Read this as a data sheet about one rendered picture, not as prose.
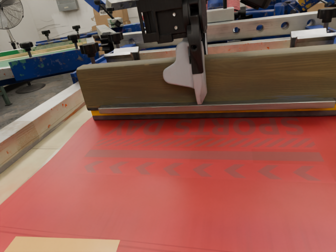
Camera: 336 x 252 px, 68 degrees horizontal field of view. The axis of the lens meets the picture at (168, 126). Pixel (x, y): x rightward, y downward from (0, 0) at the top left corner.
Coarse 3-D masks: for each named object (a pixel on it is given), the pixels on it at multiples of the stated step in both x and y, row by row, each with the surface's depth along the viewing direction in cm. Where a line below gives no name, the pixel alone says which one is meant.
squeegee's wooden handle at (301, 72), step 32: (96, 64) 41; (128, 64) 38; (160, 64) 37; (224, 64) 35; (256, 64) 34; (288, 64) 33; (320, 64) 32; (96, 96) 42; (128, 96) 40; (160, 96) 39; (192, 96) 38; (224, 96) 37; (256, 96) 36; (288, 96) 35; (320, 96) 34
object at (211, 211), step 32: (320, 128) 34; (192, 192) 26; (224, 192) 25; (256, 192) 25; (288, 192) 24; (320, 192) 24; (192, 224) 22; (224, 224) 22; (256, 224) 22; (288, 224) 21; (320, 224) 21
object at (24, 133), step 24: (168, 48) 79; (216, 48) 73; (240, 48) 71; (264, 48) 70; (72, 96) 50; (24, 120) 40; (48, 120) 43; (0, 144) 34; (24, 144) 38; (0, 168) 34
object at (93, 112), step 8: (96, 112) 45; (144, 112) 42; (152, 112) 42; (160, 112) 42; (168, 112) 41; (176, 112) 41; (184, 112) 41; (192, 112) 40; (200, 112) 40; (208, 112) 40; (216, 112) 40
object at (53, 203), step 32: (96, 128) 43; (64, 160) 35; (32, 192) 29; (64, 192) 29; (96, 192) 28; (128, 192) 27; (160, 192) 27; (0, 224) 26; (32, 224) 25; (64, 224) 24; (96, 224) 24; (128, 224) 23; (160, 224) 23
